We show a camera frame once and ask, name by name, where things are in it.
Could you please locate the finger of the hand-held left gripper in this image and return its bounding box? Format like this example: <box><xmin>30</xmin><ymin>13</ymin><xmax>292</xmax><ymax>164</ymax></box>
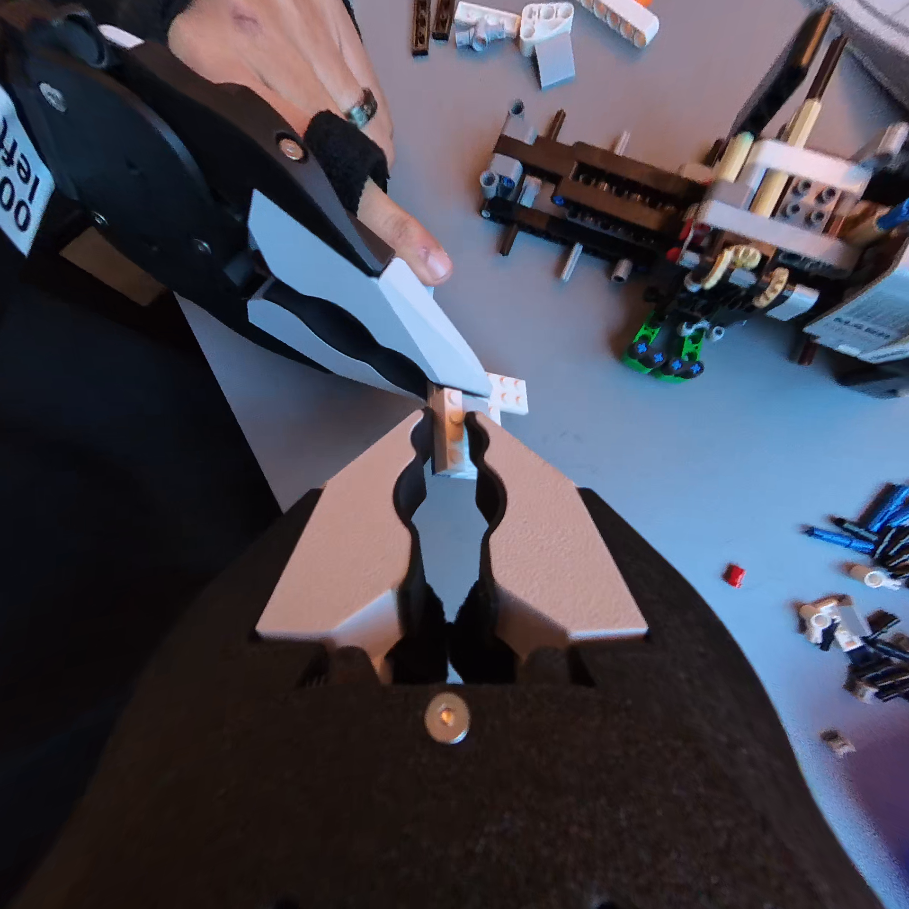
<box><xmin>247</xmin><ymin>189</ymin><xmax>492</xmax><ymax>397</ymax></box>
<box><xmin>246</xmin><ymin>278</ymin><xmax>428</xmax><ymax>400</ymax></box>

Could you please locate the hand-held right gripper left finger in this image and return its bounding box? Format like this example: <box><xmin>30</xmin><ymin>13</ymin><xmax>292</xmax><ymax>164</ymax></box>
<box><xmin>254</xmin><ymin>408</ymin><xmax>437</xmax><ymax>681</ymax></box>

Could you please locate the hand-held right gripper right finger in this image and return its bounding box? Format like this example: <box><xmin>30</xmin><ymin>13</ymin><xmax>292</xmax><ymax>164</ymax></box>
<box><xmin>463</xmin><ymin>410</ymin><xmax>650</xmax><ymax>656</ymax></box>

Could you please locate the white lego plate assembly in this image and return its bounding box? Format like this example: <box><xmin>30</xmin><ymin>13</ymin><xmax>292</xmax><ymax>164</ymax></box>
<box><xmin>426</xmin><ymin>372</ymin><xmax>531</xmax><ymax>481</ymax></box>

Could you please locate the black grey lego vehicle chassis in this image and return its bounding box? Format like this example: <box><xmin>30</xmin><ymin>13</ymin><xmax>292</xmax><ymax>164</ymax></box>
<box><xmin>479</xmin><ymin>7</ymin><xmax>909</xmax><ymax>399</ymax></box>

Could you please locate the grey curved lego slope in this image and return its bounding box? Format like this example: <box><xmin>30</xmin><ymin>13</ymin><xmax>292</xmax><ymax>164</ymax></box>
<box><xmin>534</xmin><ymin>34</ymin><xmax>578</xmax><ymax>90</ymax></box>

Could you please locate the white lego connector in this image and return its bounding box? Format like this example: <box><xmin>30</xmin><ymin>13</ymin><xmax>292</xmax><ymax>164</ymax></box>
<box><xmin>453</xmin><ymin>1</ymin><xmax>522</xmax><ymax>52</ymax></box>

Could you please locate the pile of small lego pieces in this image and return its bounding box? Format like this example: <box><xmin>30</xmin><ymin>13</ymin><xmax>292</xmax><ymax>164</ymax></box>
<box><xmin>794</xmin><ymin>483</ymin><xmax>909</xmax><ymax>705</ymax></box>

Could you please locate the white triangular lego beam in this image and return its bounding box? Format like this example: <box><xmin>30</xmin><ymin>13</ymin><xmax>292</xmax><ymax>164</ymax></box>
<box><xmin>520</xmin><ymin>2</ymin><xmax>576</xmax><ymax>56</ymax></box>

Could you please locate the person's left hand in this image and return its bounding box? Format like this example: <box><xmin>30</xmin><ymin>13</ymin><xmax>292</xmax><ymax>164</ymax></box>
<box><xmin>169</xmin><ymin>0</ymin><xmax>453</xmax><ymax>286</ymax></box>

